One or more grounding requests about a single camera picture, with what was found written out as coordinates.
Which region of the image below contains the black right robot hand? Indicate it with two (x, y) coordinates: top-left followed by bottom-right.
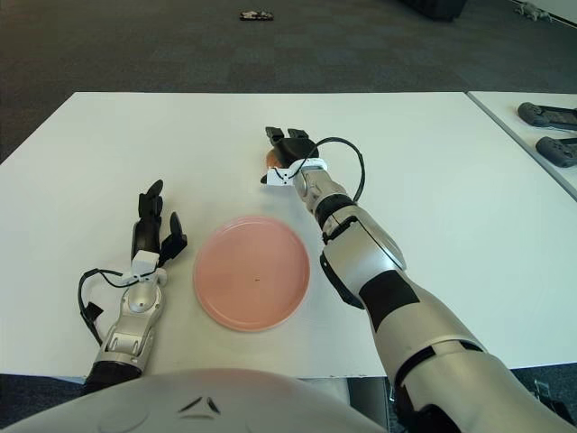
(259, 126), (319, 188)

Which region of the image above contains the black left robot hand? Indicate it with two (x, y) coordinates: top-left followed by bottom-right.
(130, 179), (188, 276)

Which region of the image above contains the pink round plate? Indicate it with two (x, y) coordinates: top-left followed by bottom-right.
(192, 215), (312, 334)

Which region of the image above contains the silver robot torso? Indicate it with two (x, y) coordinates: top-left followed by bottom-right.
(0, 367), (384, 433)

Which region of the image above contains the dark blue bulky object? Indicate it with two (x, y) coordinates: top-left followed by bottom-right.
(396, 0), (468, 22)

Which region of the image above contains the white neighbouring table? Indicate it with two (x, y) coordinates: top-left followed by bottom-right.
(467, 89), (577, 202)

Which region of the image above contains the grey handheld controller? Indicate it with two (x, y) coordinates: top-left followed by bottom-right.
(517, 102), (577, 132)
(536, 136), (577, 169)

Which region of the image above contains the small grey floor toy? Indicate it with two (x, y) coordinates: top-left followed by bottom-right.
(513, 2), (554, 22)

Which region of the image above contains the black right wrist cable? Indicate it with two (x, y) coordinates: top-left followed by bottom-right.
(313, 136), (366, 203)

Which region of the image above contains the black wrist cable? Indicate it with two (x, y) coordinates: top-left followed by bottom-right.
(78, 268), (136, 347)
(313, 136), (366, 203)

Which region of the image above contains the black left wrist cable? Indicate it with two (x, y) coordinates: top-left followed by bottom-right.
(78, 268), (136, 347)

